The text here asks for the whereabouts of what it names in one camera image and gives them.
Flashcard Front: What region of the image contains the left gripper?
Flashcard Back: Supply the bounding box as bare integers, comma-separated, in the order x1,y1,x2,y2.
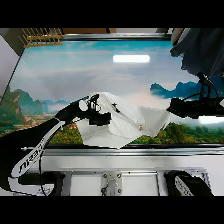
86,111,113,127

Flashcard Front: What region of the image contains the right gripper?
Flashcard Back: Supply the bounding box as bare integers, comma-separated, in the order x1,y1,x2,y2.
167,97,201,119

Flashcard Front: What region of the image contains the white garment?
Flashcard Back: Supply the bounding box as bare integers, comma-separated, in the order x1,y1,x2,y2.
76,91,171,150

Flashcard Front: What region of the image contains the dark grey garment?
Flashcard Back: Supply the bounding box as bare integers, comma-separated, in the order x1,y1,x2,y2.
169,28,224,80

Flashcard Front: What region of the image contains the beige garment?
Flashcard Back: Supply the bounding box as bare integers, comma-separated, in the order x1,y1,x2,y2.
171,28,185,46

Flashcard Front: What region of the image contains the wooden rack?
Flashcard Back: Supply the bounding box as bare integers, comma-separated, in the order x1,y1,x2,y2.
20,28,65,48

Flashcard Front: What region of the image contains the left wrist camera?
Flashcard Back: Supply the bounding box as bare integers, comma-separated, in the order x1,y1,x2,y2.
86,93,101,114

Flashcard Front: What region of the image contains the silver frame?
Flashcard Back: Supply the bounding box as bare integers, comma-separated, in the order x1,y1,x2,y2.
0,145,224,197

